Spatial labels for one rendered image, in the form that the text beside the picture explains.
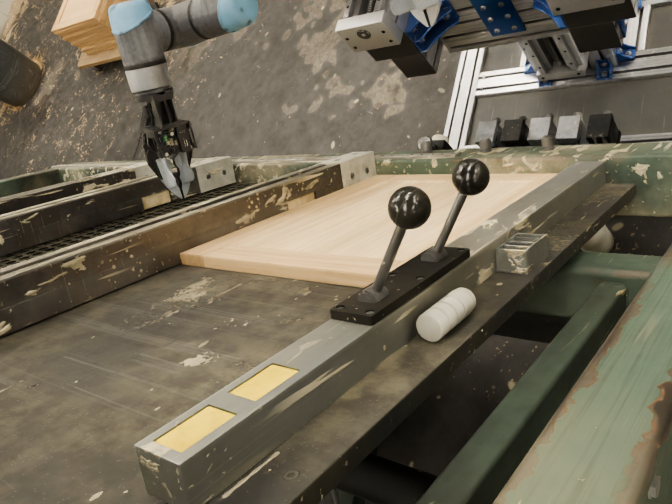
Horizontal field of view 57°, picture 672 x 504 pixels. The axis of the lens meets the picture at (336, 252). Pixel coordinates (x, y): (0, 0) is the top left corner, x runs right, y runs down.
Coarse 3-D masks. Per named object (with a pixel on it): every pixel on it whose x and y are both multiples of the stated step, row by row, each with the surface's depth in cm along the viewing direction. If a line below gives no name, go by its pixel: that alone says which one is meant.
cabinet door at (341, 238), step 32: (352, 192) 125; (384, 192) 122; (448, 192) 114; (512, 192) 107; (256, 224) 110; (288, 224) 108; (320, 224) 105; (352, 224) 102; (384, 224) 99; (192, 256) 97; (224, 256) 93; (256, 256) 90; (288, 256) 88; (320, 256) 86; (352, 256) 84
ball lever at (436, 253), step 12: (456, 168) 62; (468, 168) 61; (480, 168) 61; (456, 180) 62; (468, 180) 61; (480, 180) 61; (468, 192) 62; (480, 192) 63; (456, 204) 64; (456, 216) 65; (444, 228) 66; (444, 240) 67; (432, 252) 67; (444, 252) 69
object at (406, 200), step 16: (400, 192) 53; (416, 192) 53; (400, 208) 53; (416, 208) 52; (400, 224) 53; (416, 224) 53; (400, 240) 56; (384, 256) 57; (384, 272) 58; (368, 288) 59; (384, 288) 60
